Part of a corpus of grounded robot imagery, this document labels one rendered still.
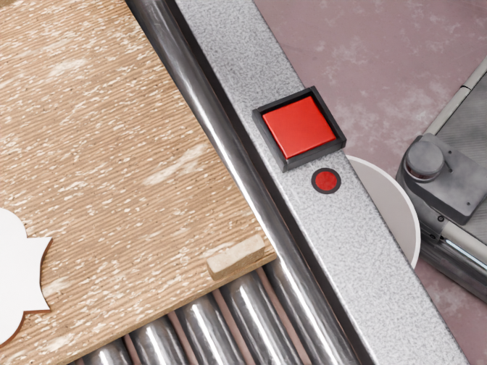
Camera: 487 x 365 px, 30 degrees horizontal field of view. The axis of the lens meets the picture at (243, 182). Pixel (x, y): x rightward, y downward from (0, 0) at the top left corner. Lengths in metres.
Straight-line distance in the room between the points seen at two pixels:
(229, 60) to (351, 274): 0.29
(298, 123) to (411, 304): 0.23
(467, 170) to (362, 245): 0.82
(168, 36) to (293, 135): 0.19
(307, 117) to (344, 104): 1.12
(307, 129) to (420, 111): 1.16
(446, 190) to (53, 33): 0.89
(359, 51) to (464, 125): 0.45
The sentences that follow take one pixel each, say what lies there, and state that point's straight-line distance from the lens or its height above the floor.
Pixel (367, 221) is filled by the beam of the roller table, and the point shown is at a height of 0.91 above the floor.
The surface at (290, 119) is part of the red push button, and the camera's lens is 0.98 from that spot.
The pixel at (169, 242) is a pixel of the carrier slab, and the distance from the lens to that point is 0.90.
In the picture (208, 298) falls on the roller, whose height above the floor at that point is 0.92.
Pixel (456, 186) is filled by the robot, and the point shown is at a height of 0.28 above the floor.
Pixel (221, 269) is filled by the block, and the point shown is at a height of 0.96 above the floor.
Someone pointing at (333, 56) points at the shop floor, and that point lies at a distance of 2.17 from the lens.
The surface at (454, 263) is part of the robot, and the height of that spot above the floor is 0.15.
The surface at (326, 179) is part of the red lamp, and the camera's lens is 0.96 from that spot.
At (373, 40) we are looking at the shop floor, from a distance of 2.21.
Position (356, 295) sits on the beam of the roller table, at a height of 0.92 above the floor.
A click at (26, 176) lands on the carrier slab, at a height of 0.94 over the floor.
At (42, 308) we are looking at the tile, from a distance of 0.88.
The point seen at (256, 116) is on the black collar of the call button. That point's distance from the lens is 0.97.
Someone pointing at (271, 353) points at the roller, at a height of 0.92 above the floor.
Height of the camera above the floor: 1.76
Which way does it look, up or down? 63 degrees down
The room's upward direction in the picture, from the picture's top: 2 degrees clockwise
